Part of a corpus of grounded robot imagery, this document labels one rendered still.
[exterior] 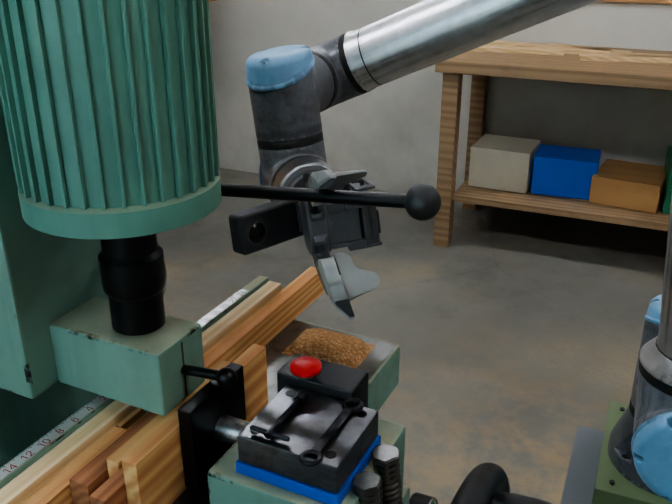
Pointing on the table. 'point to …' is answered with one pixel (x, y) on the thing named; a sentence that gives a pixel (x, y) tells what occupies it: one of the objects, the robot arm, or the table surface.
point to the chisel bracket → (127, 358)
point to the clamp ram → (210, 426)
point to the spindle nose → (134, 283)
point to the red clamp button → (305, 366)
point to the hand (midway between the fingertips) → (335, 252)
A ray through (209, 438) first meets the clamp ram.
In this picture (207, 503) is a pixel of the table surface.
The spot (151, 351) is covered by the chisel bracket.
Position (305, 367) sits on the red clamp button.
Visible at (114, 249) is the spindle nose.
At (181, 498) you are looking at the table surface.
